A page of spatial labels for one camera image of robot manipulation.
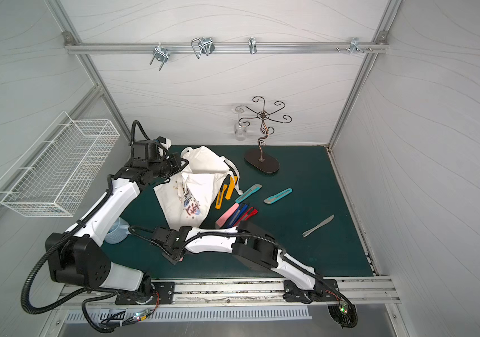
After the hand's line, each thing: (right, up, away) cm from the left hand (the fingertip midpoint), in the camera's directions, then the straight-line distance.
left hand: (189, 161), depth 81 cm
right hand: (-7, -36, +3) cm, 37 cm away
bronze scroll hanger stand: (+35, -2, +30) cm, 46 cm away
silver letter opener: (+55, -28, +10) cm, 62 cm away
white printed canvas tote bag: (-4, -17, +10) cm, 20 cm away
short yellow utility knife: (+11, -15, +6) cm, 20 cm away
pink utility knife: (+11, -27, +10) cm, 31 cm away
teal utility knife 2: (+35, -18, +18) cm, 43 cm away
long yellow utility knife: (+16, -10, +23) cm, 30 cm away
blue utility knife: (+19, -24, +12) cm, 33 cm away
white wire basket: (-41, -5, -12) cm, 43 cm away
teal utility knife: (+27, -12, +21) cm, 36 cm away
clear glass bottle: (+20, +16, +16) cm, 30 cm away
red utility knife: (+23, -25, +12) cm, 36 cm away
